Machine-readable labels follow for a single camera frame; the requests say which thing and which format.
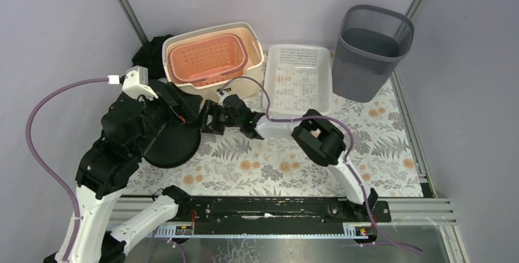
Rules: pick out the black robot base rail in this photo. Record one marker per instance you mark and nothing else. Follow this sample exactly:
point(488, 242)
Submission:
point(226, 216)

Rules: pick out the large black round bin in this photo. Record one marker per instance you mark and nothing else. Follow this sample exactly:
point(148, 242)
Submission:
point(164, 144)

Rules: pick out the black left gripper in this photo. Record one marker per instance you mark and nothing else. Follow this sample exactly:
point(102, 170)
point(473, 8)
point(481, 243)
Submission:
point(180, 104)

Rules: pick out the pink plastic basket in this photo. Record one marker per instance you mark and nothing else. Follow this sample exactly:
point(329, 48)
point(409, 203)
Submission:
point(206, 61)

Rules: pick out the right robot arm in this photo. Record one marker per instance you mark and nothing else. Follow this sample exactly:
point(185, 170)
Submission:
point(321, 138)

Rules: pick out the white perforated plastic basket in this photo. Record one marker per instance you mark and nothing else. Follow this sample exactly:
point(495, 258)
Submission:
point(297, 78)

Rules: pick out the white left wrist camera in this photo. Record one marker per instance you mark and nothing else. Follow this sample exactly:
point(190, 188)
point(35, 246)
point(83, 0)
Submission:
point(136, 84)

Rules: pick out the cream plastic storage basket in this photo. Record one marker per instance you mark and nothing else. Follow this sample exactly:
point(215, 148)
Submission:
point(243, 83)

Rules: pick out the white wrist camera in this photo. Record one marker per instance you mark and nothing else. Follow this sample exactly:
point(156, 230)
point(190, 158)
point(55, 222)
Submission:
point(222, 94)
point(136, 84)

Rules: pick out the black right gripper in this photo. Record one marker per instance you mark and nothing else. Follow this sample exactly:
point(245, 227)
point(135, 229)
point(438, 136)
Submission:
point(211, 108)

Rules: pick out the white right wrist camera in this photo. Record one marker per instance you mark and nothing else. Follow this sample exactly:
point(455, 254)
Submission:
point(222, 94)

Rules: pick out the grey mesh waste bin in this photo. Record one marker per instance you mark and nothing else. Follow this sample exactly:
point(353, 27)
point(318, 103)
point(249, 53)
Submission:
point(371, 43)

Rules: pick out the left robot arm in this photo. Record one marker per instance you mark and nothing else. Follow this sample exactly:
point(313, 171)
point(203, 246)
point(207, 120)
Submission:
point(129, 129)

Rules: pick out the black cloth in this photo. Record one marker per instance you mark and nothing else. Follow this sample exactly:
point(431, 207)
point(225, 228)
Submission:
point(150, 56)

